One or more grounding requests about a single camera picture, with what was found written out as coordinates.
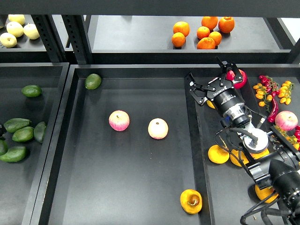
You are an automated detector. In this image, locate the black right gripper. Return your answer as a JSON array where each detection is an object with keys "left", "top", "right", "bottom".
[{"left": 186, "top": 57, "right": 245, "bottom": 116}]

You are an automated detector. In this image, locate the dark green avocado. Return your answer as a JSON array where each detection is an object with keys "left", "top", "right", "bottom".
[{"left": 0, "top": 139, "right": 8, "bottom": 156}]

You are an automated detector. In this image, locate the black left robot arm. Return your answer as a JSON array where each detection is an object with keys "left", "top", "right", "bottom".
[{"left": 0, "top": 124, "right": 7, "bottom": 139}]

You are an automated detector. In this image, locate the yellow pear with stem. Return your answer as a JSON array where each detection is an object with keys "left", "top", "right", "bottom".
[{"left": 208, "top": 145, "right": 230, "bottom": 164}]

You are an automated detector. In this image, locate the green avocado in corner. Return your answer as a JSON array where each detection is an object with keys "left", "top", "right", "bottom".
[{"left": 85, "top": 74, "right": 102, "bottom": 90}]

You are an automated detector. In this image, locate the green avocado upper left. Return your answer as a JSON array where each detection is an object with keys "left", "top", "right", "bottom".
[{"left": 22, "top": 85, "right": 42, "bottom": 98}]

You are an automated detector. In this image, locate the pale yellow pear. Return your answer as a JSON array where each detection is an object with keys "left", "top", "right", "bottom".
[
  {"left": 8, "top": 14, "right": 25, "bottom": 25},
  {"left": 23, "top": 23, "right": 40, "bottom": 40},
  {"left": 6, "top": 22, "right": 24, "bottom": 38},
  {"left": 0, "top": 32, "right": 17, "bottom": 48}
]

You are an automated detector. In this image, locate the orange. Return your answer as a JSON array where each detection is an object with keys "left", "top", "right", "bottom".
[
  {"left": 218, "top": 16, "right": 235, "bottom": 34},
  {"left": 201, "top": 16, "right": 218, "bottom": 30},
  {"left": 172, "top": 32, "right": 186, "bottom": 47},
  {"left": 197, "top": 37, "right": 216, "bottom": 49},
  {"left": 173, "top": 21, "right": 190, "bottom": 37},
  {"left": 196, "top": 26, "right": 210, "bottom": 40},
  {"left": 209, "top": 31, "right": 222, "bottom": 46}
]

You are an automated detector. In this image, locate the orange cherry tomato bunch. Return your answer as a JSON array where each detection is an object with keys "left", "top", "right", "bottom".
[
  {"left": 278, "top": 80, "right": 294, "bottom": 105},
  {"left": 253, "top": 83, "right": 273, "bottom": 107}
]

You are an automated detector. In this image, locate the red cherry tomato bunch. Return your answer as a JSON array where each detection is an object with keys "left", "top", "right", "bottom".
[{"left": 258, "top": 75, "right": 280, "bottom": 97}]

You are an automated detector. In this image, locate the red chili pepper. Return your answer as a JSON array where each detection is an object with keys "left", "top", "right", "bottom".
[{"left": 267, "top": 98, "right": 278, "bottom": 123}]

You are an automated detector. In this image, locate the pale pink apple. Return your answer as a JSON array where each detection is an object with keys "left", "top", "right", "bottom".
[{"left": 148, "top": 118, "right": 169, "bottom": 140}]

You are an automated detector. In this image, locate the pink apple right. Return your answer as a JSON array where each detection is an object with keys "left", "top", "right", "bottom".
[{"left": 275, "top": 111, "right": 298, "bottom": 131}]

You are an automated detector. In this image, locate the pink red apple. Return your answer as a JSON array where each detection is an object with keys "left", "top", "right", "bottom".
[{"left": 109, "top": 110, "right": 130, "bottom": 131}]

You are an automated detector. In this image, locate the black centre tray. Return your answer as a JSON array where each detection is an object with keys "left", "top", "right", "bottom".
[{"left": 30, "top": 65, "right": 215, "bottom": 225}]

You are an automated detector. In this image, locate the black tray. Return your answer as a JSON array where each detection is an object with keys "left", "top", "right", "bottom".
[
  {"left": 30, "top": 65, "right": 215, "bottom": 225},
  {"left": 185, "top": 63, "right": 300, "bottom": 225},
  {"left": 0, "top": 63, "right": 69, "bottom": 225}
]

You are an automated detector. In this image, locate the black right tray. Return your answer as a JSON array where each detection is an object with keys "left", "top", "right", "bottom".
[{"left": 185, "top": 63, "right": 300, "bottom": 225}]

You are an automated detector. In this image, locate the black metal shelf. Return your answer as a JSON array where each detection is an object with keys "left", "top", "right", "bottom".
[{"left": 0, "top": 0, "right": 300, "bottom": 64}]

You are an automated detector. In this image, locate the black left tray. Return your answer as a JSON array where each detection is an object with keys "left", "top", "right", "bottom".
[{"left": 0, "top": 63, "right": 69, "bottom": 225}]

